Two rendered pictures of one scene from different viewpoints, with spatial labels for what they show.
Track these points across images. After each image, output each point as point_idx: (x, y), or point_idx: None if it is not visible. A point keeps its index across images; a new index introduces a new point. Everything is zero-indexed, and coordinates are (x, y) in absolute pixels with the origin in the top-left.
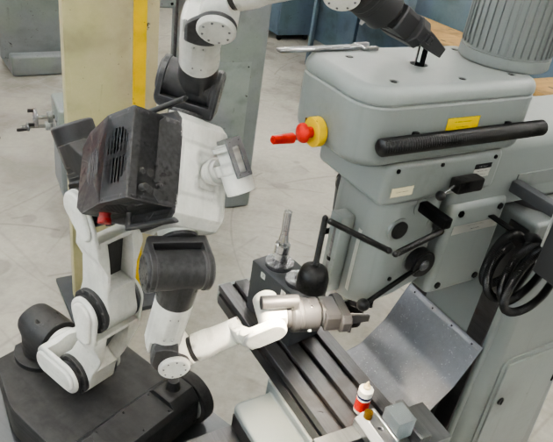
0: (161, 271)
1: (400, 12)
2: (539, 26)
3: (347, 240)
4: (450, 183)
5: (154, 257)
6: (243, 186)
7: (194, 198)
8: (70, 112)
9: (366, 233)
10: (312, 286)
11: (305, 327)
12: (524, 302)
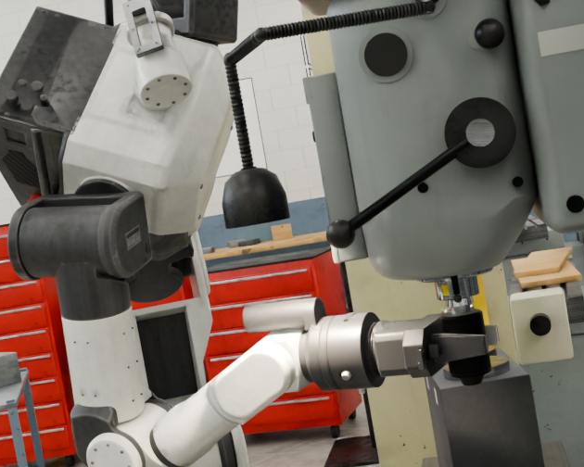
0: (26, 225)
1: None
2: None
3: (337, 131)
4: None
5: (23, 208)
6: (150, 69)
7: (114, 126)
8: (355, 290)
9: (339, 88)
10: (229, 203)
11: (332, 364)
12: None
